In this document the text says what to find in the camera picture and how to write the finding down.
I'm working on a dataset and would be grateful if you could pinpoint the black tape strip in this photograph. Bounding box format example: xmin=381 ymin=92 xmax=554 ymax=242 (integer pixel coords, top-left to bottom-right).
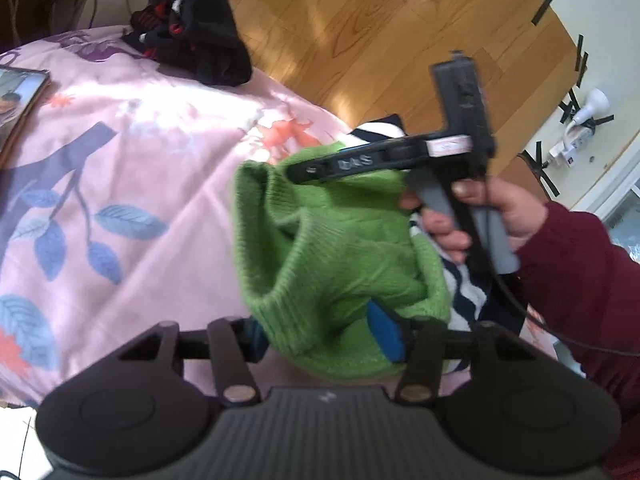
xmin=530 ymin=0 xmax=557 ymax=27
xmin=574 ymin=34 xmax=592 ymax=88
xmin=519 ymin=141 xmax=562 ymax=200
xmin=559 ymin=86 xmax=582 ymax=125

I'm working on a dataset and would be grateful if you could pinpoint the person's right forearm maroon sleeve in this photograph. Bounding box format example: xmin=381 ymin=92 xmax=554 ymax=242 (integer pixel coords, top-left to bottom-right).
xmin=514 ymin=200 xmax=640 ymax=413

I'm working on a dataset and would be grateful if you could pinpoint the green navy white striped sweater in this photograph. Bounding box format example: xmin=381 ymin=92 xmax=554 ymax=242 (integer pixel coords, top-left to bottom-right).
xmin=234 ymin=114 xmax=503 ymax=382

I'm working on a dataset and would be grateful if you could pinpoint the white power strip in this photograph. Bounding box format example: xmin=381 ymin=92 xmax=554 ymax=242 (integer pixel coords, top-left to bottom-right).
xmin=549 ymin=124 xmax=597 ymax=167

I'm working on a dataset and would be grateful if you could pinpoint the person's right hand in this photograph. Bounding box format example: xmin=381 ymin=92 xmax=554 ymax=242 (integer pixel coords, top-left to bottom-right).
xmin=399 ymin=176 xmax=549 ymax=266

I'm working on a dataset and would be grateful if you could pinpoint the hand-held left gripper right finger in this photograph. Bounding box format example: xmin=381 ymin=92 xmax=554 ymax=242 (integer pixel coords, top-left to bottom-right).
xmin=366 ymin=300 xmax=524 ymax=404

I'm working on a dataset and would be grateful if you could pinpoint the wood pattern floor mat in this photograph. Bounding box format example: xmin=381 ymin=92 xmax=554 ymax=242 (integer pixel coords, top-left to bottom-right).
xmin=222 ymin=0 xmax=596 ymax=211

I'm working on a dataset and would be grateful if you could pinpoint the framed picture book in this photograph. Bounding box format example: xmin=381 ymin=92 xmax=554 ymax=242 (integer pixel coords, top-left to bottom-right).
xmin=0 ymin=66 xmax=52 ymax=163

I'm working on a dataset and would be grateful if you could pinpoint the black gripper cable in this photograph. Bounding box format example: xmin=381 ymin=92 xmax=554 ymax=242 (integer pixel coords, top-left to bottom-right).
xmin=490 ymin=269 xmax=640 ymax=357

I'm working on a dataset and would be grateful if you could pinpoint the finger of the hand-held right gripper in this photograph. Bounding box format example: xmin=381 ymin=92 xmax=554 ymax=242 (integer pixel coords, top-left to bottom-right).
xmin=286 ymin=134 xmax=430 ymax=187

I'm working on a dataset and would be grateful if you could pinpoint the black red clothes pile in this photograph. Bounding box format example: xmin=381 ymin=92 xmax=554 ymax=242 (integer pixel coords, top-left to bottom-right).
xmin=121 ymin=0 xmax=253 ymax=87

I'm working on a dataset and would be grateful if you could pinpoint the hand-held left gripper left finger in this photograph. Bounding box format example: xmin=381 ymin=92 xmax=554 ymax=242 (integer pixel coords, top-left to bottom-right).
xmin=117 ymin=315 xmax=269 ymax=407

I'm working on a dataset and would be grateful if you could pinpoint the white lamp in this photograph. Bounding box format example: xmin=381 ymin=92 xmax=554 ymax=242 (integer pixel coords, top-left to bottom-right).
xmin=571 ymin=88 xmax=613 ymax=127

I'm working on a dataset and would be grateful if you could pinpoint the pink floral bedsheet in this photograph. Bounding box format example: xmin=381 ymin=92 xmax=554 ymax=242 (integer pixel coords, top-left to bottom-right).
xmin=0 ymin=25 xmax=558 ymax=411

